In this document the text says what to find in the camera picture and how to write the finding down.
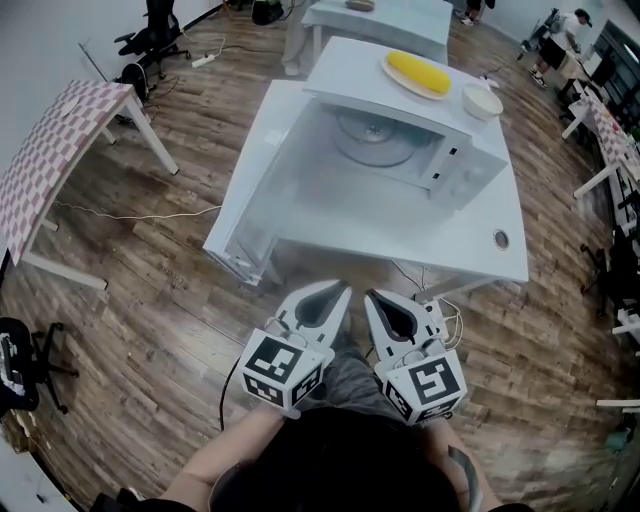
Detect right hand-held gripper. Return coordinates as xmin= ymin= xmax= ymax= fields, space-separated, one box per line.
xmin=363 ymin=288 xmax=469 ymax=427

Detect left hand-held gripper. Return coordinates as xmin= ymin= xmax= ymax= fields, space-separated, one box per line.
xmin=243 ymin=278 xmax=354 ymax=420

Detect clear glass turntable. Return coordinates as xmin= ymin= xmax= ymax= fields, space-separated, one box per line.
xmin=331 ymin=110 xmax=417 ymax=169

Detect person's left forearm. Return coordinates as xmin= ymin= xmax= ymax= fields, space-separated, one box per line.
xmin=158 ymin=407 xmax=299 ymax=509

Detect person's right forearm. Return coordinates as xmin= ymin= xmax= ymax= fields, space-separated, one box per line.
xmin=424 ymin=419 xmax=501 ymax=512

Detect person's camouflage trousers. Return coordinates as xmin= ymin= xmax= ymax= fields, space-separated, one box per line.
xmin=319 ymin=344 xmax=401 ymax=416

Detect person's black shirt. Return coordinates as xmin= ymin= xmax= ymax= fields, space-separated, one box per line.
xmin=92 ymin=404 xmax=536 ymax=512

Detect black office chair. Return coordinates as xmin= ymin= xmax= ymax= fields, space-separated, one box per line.
xmin=0 ymin=316 xmax=80 ymax=416
xmin=113 ymin=0 xmax=192 ymax=66
xmin=579 ymin=224 xmax=640 ymax=321

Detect white bowl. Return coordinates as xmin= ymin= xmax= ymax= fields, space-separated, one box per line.
xmin=460 ymin=82 xmax=504 ymax=121

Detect beige oval plate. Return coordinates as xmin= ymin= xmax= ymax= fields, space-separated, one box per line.
xmin=381 ymin=55 xmax=449 ymax=101

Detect white microwave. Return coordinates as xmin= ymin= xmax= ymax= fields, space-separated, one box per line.
xmin=202 ymin=35 xmax=510 ymax=287

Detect yellow corn cob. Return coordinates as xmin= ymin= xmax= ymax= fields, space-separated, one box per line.
xmin=387 ymin=49 xmax=453 ymax=97

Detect pale blue cloth table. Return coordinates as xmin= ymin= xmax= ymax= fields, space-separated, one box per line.
xmin=301 ymin=0 xmax=453 ymax=66

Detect pink checkered table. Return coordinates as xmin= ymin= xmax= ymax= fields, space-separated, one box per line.
xmin=0 ymin=78 xmax=180 ymax=292

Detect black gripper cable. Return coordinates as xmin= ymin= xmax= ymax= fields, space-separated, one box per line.
xmin=218 ymin=349 xmax=254 ymax=432

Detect long white floor cable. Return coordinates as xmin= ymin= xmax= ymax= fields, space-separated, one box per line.
xmin=52 ymin=198 xmax=224 ymax=221

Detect checkered table with white frame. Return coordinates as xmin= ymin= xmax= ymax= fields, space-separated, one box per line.
xmin=560 ymin=79 xmax=640 ymax=200

